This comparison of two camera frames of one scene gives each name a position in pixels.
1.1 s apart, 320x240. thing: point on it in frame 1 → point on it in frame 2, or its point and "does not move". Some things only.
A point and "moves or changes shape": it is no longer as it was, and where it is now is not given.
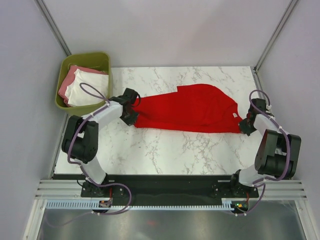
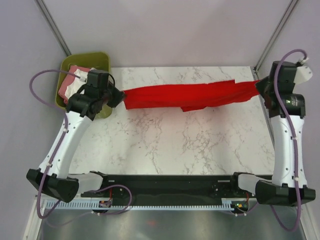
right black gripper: (244, 129) → (261, 86)
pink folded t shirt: (69, 78) does not move
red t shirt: (201, 107) moves or changes shape
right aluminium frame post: (285, 16) does not move
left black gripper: (130, 121) → (118, 95)
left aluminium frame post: (56, 31) does not move
